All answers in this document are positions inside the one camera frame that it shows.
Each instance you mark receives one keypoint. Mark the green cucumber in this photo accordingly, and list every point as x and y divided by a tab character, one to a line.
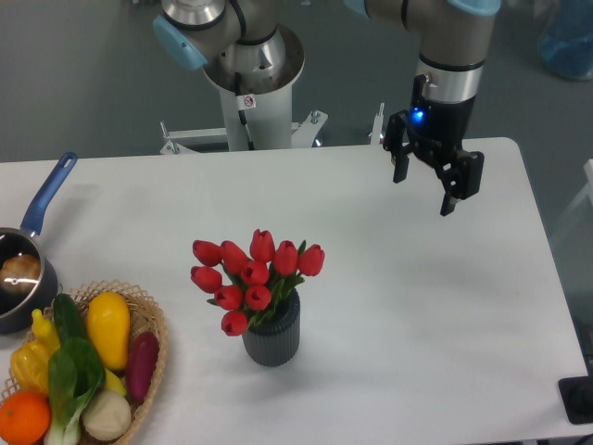
67	319

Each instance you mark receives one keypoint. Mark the browned food in pan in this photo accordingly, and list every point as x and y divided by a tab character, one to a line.
20	274

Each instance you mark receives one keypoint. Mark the purple eggplant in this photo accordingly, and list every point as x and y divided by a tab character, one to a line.
141	365

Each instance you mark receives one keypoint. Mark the black device at table edge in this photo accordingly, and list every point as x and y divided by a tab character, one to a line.
576	395

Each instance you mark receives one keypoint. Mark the green bok choy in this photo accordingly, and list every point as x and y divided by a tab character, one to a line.
75	374

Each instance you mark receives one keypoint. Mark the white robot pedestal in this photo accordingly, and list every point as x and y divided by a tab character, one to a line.
255	85

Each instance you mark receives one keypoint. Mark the red tulip bouquet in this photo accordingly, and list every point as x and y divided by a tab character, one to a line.
253	286

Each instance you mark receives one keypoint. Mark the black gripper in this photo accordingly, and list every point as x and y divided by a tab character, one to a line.
435	131

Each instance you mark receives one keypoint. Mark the blue handled saucepan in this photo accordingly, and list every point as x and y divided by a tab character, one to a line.
16	309

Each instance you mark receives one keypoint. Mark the yellow banana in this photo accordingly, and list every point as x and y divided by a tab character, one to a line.
114	383

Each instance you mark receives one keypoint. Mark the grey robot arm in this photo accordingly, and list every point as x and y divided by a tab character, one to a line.
454	35

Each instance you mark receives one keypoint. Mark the yellow bell pepper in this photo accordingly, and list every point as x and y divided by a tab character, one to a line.
29	365

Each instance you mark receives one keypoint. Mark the blue bag in background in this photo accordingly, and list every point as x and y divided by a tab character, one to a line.
565	45

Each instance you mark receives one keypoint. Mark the yellow squash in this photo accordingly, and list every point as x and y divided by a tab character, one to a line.
108	327

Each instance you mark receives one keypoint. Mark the orange fruit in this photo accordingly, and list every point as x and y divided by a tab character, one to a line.
25	417

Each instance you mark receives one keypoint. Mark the woven wicker basket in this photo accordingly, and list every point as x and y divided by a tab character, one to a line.
146	315

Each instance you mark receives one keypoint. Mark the dark grey ribbed vase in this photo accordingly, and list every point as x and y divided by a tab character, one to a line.
276	342

